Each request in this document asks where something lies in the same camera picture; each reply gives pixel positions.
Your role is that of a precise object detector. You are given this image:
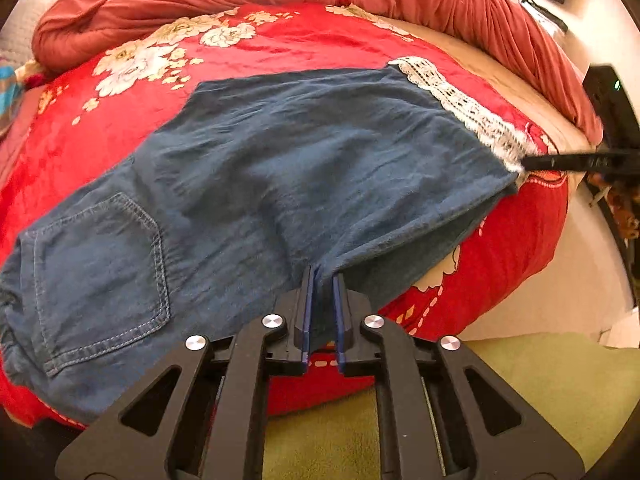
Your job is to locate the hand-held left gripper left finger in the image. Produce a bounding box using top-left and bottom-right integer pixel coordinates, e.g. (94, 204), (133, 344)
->
(54, 264), (317, 480)

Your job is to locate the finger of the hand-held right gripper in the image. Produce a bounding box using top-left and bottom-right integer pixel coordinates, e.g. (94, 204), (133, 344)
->
(521, 150), (640, 175)

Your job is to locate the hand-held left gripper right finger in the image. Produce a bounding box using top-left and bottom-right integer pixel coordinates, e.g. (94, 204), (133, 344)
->
(332, 272), (586, 480)

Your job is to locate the blue denim pants lace hem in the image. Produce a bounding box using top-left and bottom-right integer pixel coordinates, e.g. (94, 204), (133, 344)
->
(0, 57), (538, 426)

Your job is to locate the pink quilted cloth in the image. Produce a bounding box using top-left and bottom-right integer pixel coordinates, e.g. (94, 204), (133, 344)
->
(0, 82), (43, 188)

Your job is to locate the striped towel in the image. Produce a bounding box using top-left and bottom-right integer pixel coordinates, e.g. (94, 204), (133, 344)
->
(0, 57), (26, 133)

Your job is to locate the grey quilted headboard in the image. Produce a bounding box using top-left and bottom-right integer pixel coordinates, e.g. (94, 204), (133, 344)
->
(0, 0), (83, 68)

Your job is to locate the person's right hand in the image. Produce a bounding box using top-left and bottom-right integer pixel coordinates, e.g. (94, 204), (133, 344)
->
(606, 191), (640, 239)

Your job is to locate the red floral blanket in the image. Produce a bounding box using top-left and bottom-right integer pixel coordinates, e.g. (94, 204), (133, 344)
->
(0, 2), (571, 431)

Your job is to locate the dark long device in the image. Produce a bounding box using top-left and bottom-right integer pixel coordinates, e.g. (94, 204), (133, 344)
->
(505, 0), (569, 36)

